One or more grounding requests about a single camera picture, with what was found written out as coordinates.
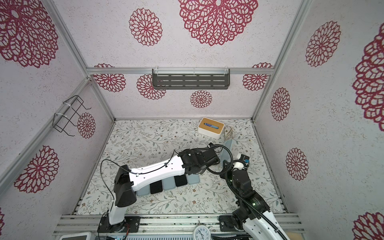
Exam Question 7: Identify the purple bare phone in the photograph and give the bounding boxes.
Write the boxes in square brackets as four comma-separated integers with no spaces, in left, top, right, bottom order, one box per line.
[150,181,164,195]

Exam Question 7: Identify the light blue phone case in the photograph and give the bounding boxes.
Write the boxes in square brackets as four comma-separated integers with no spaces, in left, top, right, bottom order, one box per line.
[137,185,151,197]

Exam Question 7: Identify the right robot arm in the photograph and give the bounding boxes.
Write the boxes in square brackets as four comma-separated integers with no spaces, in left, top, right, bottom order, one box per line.
[221,161,289,240]

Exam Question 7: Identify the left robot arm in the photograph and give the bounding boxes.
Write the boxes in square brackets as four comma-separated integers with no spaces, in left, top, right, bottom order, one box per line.
[97,144,234,233]

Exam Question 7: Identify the white tissue box wooden lid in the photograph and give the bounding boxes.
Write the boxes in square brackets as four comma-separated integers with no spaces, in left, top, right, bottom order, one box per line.
[198,118,225,140]

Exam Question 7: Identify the white analog clock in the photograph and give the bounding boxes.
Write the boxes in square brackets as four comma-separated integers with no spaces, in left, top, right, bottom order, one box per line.
[193,225,212,240]

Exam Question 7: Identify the white tablet device corner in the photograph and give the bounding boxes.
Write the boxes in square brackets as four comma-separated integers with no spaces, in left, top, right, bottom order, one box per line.
[59,232,95,240]

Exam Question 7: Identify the metal base rail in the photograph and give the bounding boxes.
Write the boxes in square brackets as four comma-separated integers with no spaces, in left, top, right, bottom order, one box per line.
[53,213,305,240]

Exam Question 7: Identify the grey wall shelf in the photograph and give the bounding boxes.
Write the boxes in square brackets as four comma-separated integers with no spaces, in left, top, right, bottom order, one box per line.
[152,69,231,90]

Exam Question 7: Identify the black wire wall rack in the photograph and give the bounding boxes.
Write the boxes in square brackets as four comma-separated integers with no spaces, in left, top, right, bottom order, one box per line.
[52,95,91,137]

